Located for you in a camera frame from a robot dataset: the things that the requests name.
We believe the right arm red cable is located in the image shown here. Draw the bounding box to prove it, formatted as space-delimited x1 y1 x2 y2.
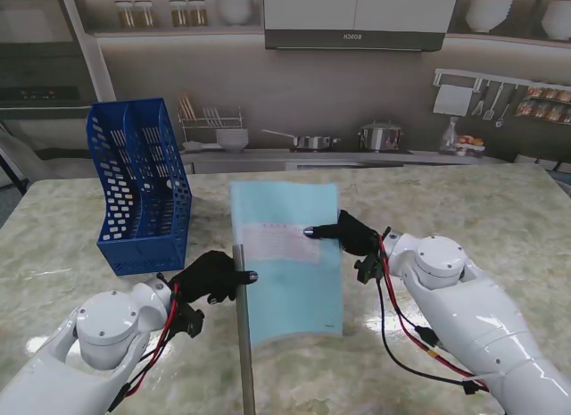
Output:
377 229 492 396

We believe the left arm red cable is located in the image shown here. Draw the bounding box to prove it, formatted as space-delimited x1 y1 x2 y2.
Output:
106 283 185 411

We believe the grey folder slide bar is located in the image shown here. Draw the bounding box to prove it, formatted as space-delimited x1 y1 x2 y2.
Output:
233 243 258 415

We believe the printed kitchen scene backdrop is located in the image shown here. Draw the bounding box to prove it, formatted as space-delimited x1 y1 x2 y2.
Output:
0 0 571 184

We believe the white printed receipt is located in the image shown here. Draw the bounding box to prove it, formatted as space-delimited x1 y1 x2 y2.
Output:
242 222 323 265

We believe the arm red cable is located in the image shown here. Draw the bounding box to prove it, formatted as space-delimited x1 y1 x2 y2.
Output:
106 283 185 411
377 229 492 396

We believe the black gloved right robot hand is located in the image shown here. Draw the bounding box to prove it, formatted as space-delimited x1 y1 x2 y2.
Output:
303 209 385 258

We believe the blue perforated plastic file rack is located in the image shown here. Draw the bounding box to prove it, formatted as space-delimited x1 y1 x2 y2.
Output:
86 97 194 278

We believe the light blue translucent folder cover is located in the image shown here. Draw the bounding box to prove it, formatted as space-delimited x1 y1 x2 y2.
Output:
228 179 345 345

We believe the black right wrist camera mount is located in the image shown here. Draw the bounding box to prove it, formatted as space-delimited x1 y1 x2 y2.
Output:
353 251 385 285

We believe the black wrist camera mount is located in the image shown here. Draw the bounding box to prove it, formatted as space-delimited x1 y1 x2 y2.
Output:
353 251 385 285
174 300 207 340

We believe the black metal stand leg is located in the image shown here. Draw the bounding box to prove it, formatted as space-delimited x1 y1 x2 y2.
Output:
0 121 29 196

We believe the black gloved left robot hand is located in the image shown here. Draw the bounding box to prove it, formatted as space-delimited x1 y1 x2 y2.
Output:
169 250 261 306

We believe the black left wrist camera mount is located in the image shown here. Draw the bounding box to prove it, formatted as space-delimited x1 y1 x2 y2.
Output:
174 300 207 340

